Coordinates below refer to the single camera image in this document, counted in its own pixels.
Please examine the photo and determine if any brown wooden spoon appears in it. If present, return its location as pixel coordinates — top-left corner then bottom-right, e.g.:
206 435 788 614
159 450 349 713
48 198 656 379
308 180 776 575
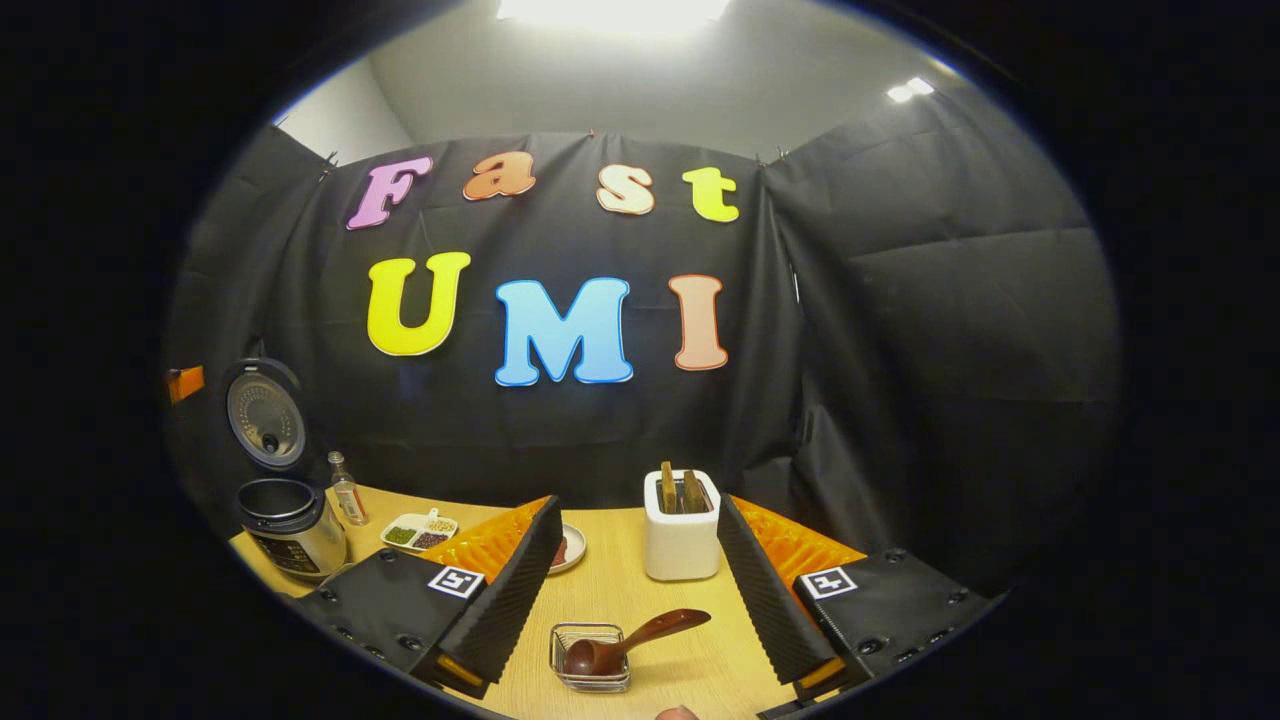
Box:
563 608 713 679

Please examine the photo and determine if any white divided bean dish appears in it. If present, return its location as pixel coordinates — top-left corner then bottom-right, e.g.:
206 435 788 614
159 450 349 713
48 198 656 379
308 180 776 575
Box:
380 508 460 554

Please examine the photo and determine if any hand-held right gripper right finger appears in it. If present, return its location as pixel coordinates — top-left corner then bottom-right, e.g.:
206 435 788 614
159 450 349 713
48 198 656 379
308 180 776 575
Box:
716 493 1001 706

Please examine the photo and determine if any white round plate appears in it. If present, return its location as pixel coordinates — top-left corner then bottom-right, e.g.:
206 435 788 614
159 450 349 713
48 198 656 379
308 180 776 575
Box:
548 523 588 575

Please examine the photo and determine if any large ceiling light panel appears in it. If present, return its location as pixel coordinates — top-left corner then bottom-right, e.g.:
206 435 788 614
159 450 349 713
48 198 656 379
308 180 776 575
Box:
497 0 731 29

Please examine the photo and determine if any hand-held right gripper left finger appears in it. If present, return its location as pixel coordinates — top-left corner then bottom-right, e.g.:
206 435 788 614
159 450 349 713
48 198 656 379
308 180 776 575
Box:
297 494 565 701

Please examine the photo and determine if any clear ribbed chopstick holder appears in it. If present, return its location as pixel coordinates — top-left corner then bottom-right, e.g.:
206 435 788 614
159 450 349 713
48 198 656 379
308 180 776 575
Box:
549 622 632 694

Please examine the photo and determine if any small clear glass bottle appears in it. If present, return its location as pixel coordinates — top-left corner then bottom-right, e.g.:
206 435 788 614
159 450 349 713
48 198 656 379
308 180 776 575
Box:
328 451 369 527

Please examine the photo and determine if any white box utensil holder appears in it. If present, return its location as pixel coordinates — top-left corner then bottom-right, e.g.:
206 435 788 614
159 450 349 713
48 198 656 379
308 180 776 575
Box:
644 470 722 582

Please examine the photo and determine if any silver black rice cooker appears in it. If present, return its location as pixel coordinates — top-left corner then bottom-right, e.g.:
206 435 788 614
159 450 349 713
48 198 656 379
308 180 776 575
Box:
220 357 351 583

